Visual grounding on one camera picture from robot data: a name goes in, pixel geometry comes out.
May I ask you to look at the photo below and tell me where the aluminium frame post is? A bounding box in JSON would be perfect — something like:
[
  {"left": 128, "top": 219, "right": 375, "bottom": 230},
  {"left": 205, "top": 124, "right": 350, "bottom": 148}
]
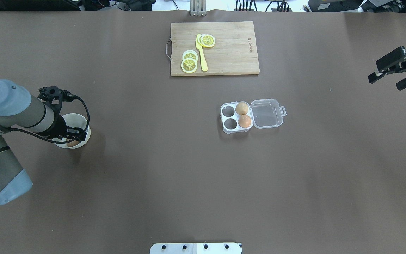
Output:
[{"left": 190, "top": 0, "right": 207, "bottom": 16}]

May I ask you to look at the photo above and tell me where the wooden cutting board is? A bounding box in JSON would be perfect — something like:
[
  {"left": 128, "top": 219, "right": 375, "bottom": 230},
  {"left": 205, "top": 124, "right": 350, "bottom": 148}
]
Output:
[{"left": 170, "top": 21, "right": 260, "bottom": 77}]

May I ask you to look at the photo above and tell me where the white bowl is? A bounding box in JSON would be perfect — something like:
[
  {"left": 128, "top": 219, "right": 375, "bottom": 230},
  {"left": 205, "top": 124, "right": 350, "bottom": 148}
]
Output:
[{"left": 55, "top": 114, "right": 91, "bottom": 149}]

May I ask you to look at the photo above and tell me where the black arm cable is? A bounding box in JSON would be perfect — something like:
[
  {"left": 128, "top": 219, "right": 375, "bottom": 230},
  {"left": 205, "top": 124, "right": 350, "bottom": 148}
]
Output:
[{"left": 6, "top": 94, "right": 91, "bottom": 144}]

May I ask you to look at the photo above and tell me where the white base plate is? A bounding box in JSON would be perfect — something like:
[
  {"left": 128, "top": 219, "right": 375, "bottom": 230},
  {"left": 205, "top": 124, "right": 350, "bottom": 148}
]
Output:
[{"left": 149, "top": 242, "right": 243, "bottom": 254}]

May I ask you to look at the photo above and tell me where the yellow plastic knife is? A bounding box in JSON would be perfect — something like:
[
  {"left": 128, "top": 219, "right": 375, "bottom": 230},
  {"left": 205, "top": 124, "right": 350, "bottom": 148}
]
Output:
[{"left": 195, "top": 33, "right": 208, "bottom": 72}]

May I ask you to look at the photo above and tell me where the lemon slice behind front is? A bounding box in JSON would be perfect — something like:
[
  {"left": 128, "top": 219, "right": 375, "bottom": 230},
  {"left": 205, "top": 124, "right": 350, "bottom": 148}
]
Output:
[{"left": 182, "top": 50, "right": 198, "bottom": 61}]

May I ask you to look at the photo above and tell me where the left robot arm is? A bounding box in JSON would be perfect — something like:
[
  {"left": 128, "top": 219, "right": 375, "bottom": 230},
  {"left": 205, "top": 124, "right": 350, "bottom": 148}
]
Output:
[{"left": 0, "top": 79, "right": 91, "bottom": 205}]

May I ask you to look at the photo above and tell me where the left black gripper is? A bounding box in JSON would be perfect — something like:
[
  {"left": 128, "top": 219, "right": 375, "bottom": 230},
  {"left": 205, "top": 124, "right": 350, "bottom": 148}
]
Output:
[{"left": 55, "top": 122, "right": 87, "bottom": 142}]

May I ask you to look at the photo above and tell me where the brown egg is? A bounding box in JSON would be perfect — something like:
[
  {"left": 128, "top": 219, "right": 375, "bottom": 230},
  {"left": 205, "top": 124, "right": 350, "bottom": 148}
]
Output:
[
  {"left": 235, "top": 102, "right": 250, "bottom": 116},
  {"left": 66, "top": 140, "right": 80, "bottom": 147},
  {"left": 238, "top": 114, "right": 252, "bottom": 128}
]

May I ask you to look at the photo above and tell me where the lemon slice under top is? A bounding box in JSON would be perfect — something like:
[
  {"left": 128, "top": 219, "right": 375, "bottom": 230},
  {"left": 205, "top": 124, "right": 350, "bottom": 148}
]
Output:
[{"left": 196, "top": 34, "right": 203, "bottom": 47}]

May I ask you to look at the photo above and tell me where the lemon slice on knife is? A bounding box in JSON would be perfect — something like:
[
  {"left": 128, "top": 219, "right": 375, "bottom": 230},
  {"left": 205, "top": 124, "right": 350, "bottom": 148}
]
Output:
[{"left": 199, "top": 34, "right": 216, "bottom": 48}]

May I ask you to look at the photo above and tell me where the clear plastic egg box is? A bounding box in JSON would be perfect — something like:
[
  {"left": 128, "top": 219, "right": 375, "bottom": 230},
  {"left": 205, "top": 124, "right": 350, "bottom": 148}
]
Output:
[{"left": 220, "top": 99, "right": 287, "bottom": 134}]

